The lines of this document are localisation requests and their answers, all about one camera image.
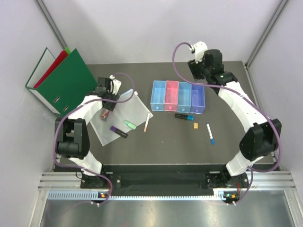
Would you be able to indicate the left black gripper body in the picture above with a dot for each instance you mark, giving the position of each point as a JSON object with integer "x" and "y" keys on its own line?
{"x": 110, "y": 105}

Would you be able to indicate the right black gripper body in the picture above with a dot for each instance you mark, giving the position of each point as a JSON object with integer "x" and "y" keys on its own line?
{"x": 198, "y": 70}

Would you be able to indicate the pink capped crayon tube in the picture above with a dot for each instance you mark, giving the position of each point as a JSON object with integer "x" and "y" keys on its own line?
{"x": 104, "y": 114}

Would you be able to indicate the light blue drawer bin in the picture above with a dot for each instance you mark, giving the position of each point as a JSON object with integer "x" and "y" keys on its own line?
{"x": 158, "y": 95}
{"x": 184, "y": 97}

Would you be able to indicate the purple drawer bin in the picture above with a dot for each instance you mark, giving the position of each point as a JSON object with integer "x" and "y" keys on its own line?
{"x": 197, "y": 99}

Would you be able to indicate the pink drawer bin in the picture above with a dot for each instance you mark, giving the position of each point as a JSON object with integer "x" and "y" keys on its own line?
{"x": 171, "y": 96}

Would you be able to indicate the white peach pencil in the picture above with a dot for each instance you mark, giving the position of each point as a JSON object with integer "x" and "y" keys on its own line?
{"x": 147, "y": 121}

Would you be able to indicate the white blue whiteboard marker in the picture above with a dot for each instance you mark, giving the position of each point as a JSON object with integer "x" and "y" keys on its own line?
{"x": 210, "y": 134}

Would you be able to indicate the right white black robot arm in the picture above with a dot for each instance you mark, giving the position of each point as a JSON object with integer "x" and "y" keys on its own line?
{"x": 260, "y": 135}

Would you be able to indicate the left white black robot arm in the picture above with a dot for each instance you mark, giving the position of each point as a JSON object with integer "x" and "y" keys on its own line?
{"x": 73, "y": 139}

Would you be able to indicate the clear mesh zipper pouch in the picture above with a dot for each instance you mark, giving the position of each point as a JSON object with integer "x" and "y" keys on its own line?
{"x": 132, "y": 109}

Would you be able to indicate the green lever arch binder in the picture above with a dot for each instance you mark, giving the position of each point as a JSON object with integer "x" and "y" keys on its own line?
{"x": 65, "y": 88}

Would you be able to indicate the purple capped black highlighter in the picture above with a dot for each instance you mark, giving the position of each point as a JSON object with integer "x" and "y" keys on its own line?
{"x": 118, "y": 132}

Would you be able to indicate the green highlighter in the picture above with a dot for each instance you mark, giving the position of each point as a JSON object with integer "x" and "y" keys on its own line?
{"x": 129, "y": 124}

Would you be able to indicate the red folder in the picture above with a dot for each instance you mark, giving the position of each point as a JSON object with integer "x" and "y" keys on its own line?
{"x": 63, "y": 54}

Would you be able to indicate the blue capped black highlighter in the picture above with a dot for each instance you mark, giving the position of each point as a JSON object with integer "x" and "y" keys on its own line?
{"x": 184, "y": 117}

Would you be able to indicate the small yellow eraser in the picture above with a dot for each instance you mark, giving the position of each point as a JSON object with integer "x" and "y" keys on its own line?
{"x": 195, "y": 125}

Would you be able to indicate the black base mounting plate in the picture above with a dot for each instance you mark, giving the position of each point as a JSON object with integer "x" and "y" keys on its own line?
{"x": 191, "y": 179}

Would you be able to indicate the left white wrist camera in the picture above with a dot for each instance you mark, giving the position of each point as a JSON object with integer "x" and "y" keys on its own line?
{"x": 115, "y": 85}

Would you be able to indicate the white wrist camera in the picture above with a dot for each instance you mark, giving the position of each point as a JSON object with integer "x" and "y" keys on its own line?
{"x": 198, "y": 49}
{"x": 115, "y": 85}

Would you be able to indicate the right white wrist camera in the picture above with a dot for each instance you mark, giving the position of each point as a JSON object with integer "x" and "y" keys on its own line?
{"x": 198, "y": 49}

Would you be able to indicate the right aluminium corner post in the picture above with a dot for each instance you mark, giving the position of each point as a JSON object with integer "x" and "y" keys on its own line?
{"x": 266, "y": 32}

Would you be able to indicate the aluminium corner post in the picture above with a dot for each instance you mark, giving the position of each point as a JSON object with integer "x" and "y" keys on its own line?
{"x": 266, "y": 32}
{"x": 51, "y": 23}

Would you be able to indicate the left aluminium corner post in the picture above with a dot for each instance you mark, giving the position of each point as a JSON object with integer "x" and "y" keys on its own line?
{"x": 51, "y": 23}

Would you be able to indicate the slotted grey cable duct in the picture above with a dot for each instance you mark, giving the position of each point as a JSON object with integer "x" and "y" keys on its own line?
{"x": 86, "y": 195}

